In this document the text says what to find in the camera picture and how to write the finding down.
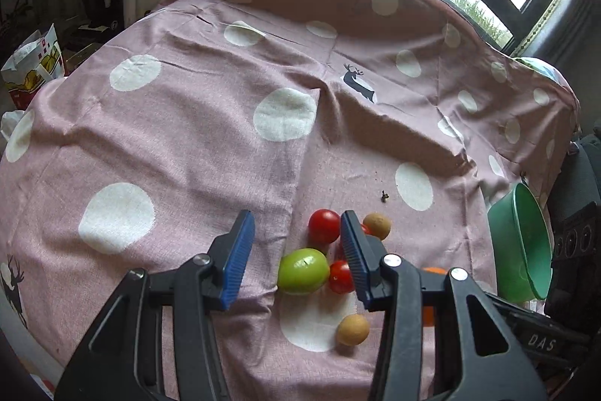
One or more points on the pink polka dot cloth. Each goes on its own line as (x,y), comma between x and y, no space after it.
(188,124)

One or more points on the light blue patterned cloth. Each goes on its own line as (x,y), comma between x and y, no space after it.
(540,70)

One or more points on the green plastic bowl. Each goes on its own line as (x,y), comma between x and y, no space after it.
(521,236)

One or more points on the grey sofa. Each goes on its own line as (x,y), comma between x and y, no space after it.
(582,166)

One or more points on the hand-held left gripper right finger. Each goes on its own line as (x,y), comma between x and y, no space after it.
(354,260)

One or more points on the small green fruit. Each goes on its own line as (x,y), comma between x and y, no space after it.
(303,271)

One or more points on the orange mandarin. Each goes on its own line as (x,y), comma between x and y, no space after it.
(434,271)

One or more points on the white printed paper bag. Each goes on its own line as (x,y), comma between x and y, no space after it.
(33,62)

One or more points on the small dark stem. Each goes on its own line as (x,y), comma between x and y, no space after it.
(385,195)

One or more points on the tan longan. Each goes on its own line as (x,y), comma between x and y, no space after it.
(352,329)
(379,226)

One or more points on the white plastic bag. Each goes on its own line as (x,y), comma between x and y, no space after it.
(9,121)

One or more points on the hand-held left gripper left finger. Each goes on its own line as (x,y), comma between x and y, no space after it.
(239,260)

